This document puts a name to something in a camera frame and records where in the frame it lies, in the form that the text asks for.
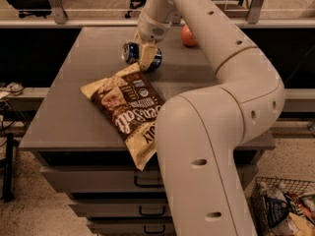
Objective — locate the black top drawer handle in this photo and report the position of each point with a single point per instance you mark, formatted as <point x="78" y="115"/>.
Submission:
<point x="147" y="181"/>

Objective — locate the grey drawer cabinet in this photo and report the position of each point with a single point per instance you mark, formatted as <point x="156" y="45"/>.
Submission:
<point x="81" y="152"/>

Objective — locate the red apple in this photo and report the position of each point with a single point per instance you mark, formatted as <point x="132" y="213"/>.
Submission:
<point x="187" y="37"/>

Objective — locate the black office chair centre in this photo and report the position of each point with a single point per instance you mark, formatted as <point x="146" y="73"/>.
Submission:
<point x="134" y="5"/>

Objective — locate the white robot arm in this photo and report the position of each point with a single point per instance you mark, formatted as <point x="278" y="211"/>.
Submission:
<point x="198" y="130"/>

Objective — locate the blue pepsi can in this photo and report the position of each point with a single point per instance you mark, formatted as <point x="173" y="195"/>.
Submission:
<point x="131" y="55"/>

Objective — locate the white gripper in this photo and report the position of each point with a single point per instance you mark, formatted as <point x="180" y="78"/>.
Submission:
<point x="152" y="30"/>

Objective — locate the black middle drawer handle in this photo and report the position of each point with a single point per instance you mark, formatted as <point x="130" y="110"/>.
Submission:
<point x="148" y="211"/>

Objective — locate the snack bags in basket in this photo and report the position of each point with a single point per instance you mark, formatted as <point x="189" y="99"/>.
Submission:
<point x="287" y="213"/>

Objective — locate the brown yellow chip bag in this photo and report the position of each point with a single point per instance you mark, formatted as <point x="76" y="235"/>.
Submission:
<point x="132" y="104"/>

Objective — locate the black bottom drawer handle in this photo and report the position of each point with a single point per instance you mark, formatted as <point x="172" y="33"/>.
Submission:
<point x="154" y="229"/>

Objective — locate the black drawer handle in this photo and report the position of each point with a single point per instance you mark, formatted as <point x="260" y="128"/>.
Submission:
<point x="154" y="229"/>
<point x="148" y="211"/>
<point x="147" y="181"/>

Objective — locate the wire basket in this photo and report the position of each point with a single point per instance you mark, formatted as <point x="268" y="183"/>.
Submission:
<point x="257" y="202"/>

